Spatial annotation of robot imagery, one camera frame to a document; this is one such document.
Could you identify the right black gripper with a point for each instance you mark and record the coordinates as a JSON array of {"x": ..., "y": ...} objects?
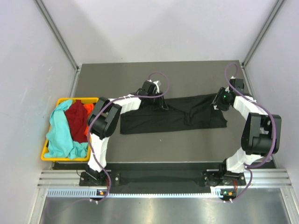
[{"x": 217, "y": 101}]

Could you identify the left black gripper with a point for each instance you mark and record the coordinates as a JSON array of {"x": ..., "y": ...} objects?
[{"x": 160, "y": 104}]

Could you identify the black t-shirt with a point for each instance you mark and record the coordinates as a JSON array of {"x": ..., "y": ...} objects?
[{"x": 182, "y": 114}]

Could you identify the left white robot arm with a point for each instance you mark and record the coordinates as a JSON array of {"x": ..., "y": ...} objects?
[{"x": 104, "y": 118}]

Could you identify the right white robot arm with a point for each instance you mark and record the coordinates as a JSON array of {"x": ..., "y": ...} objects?
[{"x": 260, "y": 131}]

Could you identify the orange t-shirt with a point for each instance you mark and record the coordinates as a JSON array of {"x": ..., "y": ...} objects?
[{"x": 89, "y": 108}]

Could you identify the dark red t-shirt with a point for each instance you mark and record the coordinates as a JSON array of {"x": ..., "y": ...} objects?
[{"x": 76, "y": 116}]

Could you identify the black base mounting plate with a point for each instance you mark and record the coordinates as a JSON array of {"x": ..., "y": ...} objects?
[{"x": 170, "y": 177}]

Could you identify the teal t-shirt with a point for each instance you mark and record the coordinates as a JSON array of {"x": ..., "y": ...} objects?
[{"x": 61, "y": 133}]

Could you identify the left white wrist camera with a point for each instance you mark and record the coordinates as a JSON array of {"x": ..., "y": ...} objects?
[{"x": 157, "y": 84}]

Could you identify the slotted grey cable duct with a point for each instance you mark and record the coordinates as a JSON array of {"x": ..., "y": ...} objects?
[{"x": 99, "y": 193}]

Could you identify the right aluminium frame post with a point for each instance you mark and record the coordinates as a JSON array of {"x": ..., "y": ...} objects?
[{"x": 263, "y": 31}]

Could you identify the aluminium frame post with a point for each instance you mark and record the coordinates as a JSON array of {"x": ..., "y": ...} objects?
[
  {"x": 46, "y": 15},
  {"x": 263, "y": 31}
]

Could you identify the left aluminium frame post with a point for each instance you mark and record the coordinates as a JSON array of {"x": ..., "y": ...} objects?
[{"x": 46, "y": 15}]

